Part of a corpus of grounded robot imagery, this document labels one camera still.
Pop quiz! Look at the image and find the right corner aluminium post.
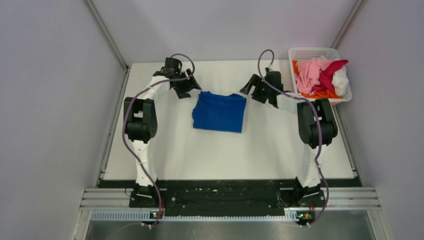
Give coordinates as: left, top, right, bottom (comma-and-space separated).
331, 0, 367, 49

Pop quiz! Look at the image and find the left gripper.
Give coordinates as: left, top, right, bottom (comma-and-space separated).
173, 68, 201, 99

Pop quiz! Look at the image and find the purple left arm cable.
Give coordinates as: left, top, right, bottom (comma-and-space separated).
121, 53, 196, 229

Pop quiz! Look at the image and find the left corner aluminium post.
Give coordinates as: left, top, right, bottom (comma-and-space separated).
82, 0, 129, 71

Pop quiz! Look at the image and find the pink t-shirt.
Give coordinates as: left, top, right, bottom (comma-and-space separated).
292, 56, 332, 95

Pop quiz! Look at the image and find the orange t-shirt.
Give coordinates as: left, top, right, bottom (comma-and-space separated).
291, 60, 343, 99

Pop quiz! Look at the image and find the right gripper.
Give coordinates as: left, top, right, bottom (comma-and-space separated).
239, 74, 271, 104

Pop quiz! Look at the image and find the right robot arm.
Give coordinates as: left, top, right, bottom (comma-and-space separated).
239, 70, 338, 206

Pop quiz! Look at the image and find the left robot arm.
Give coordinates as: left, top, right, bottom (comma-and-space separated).
122, 53, 201, 209

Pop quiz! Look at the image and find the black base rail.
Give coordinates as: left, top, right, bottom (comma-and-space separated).
99, 178, 327, 219

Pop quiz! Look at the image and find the white slotted cable duct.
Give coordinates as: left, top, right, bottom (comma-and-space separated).
90, 210, 312, 223

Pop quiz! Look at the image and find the magenta t-shirt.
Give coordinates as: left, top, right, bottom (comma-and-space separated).
312, 59, 349, 98

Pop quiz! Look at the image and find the blue printed t-shirt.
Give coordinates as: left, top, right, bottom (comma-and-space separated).
192, 91, 247, 133

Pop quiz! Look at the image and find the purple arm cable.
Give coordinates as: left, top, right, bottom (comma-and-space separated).
121, 53, 196, 229
257, 49, 330, 228

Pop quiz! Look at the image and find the white t-shirt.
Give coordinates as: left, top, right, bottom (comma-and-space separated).
331, 66, 349, 97

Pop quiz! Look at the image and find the corner aluminium post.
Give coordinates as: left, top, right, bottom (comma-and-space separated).
82, 0, 129, 71
331, 0, 367, 49

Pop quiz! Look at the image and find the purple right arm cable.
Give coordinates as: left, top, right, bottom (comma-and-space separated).
257, 49, 330, 228

